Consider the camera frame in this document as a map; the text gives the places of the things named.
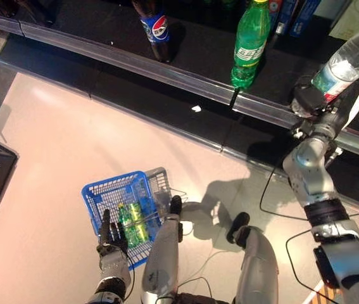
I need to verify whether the Pepsi cola bottle blue label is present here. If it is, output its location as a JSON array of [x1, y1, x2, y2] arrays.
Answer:
[[131, 0, 172, 63]]

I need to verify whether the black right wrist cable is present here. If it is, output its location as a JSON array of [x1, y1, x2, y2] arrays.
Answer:
[[259, 164, 340, 304]]

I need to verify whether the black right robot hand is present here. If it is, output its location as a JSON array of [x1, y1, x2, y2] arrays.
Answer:
[[289, 84, 356, 119]]

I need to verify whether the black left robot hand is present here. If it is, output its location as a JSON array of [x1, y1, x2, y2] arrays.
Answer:
[[96, 208, 130, 258]]

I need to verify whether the blue plastic shopping basket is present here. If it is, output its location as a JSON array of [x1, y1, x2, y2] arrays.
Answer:
[[80, 170, 189, 272]]

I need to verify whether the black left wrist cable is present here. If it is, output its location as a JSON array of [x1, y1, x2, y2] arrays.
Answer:
[[123, 253, 135, 301]]

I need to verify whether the black drinks shelf clear strip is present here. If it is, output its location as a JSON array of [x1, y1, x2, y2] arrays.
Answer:
[[0, 0, 359, 164]]

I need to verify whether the clear water bottle red cap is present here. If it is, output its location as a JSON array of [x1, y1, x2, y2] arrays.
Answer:
[[311, 17, 359, 103]]

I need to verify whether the blue snack box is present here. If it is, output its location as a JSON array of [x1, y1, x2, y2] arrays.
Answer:
[[275, 0, 300, 35], [267, 0, 284, 32], [289, 0, 322, 38]]

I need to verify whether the silver right robot leg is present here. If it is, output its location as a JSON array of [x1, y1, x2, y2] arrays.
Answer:
[[225, 212, 280, 304]]

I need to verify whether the green Sprite bottle yellow cap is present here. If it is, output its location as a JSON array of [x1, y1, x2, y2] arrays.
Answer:
[[230, 0, 272, 92], [117, 202, 135, 250]]

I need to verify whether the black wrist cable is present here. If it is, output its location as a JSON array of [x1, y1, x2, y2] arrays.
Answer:
[[123, 253, 135, 301], [259, 164, 340, 304]]

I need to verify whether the grey beige carton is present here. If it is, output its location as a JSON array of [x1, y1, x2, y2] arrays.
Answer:
[[329, 0, 359, 41]]

